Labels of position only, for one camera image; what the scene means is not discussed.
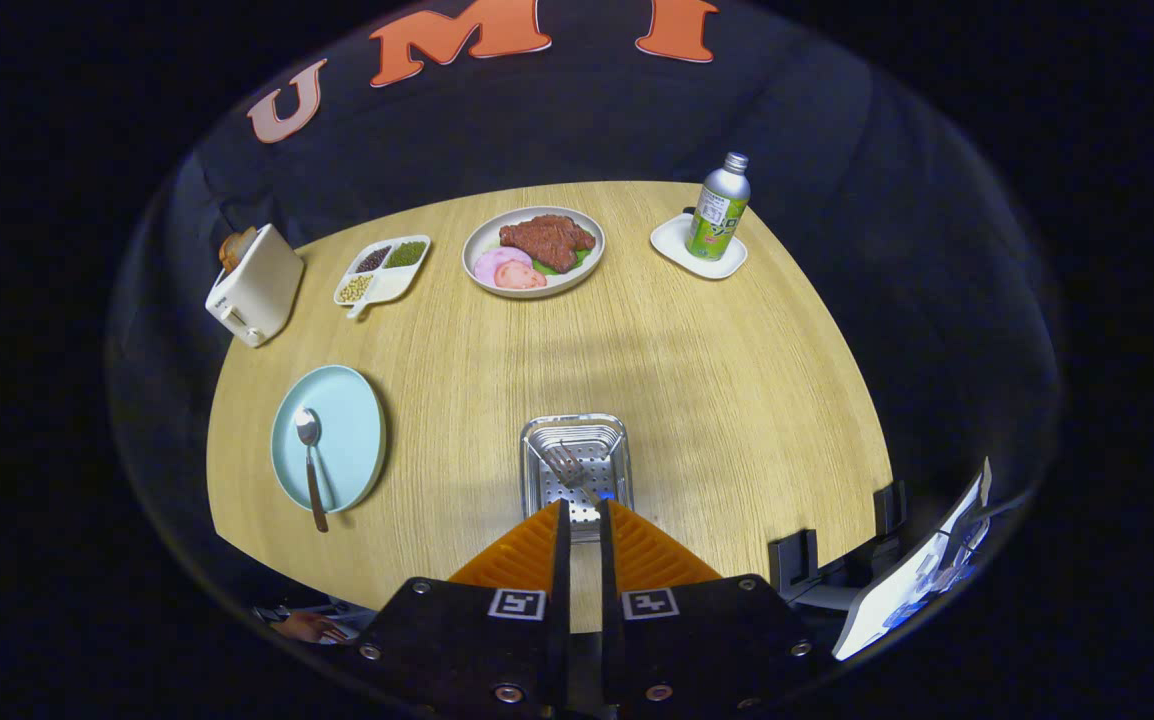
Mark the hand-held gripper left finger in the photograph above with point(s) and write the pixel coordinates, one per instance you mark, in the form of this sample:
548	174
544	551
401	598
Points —
477	650

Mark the white divided bean dish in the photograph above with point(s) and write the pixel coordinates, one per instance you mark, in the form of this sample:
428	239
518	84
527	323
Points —
392	285

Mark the white square coaster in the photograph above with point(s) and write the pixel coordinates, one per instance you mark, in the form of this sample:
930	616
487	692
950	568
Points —
677	245

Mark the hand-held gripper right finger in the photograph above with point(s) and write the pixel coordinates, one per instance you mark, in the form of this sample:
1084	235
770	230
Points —
707	650

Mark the brown steak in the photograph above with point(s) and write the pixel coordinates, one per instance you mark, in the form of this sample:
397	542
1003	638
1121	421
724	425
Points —
547	240

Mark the perforated metal basket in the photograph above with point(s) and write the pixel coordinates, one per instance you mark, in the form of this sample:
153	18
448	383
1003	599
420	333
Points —
542	500

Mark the light blue plate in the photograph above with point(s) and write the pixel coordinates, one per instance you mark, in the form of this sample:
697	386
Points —
352	420

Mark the green lettuce leaf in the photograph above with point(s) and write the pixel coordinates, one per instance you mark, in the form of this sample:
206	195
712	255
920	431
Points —
582	258

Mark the pink ham slices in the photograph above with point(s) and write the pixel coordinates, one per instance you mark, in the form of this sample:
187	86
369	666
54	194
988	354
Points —
507	268

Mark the white toaster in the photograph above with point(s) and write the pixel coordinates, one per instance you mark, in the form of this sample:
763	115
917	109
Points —
257	290

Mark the green and silver bottle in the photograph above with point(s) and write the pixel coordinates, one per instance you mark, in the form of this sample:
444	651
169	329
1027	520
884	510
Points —
717	215

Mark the beige round food plate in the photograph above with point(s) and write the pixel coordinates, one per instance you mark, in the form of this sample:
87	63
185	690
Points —
577	280

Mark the brown toast slices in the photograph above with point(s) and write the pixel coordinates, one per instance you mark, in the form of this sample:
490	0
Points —
235	248

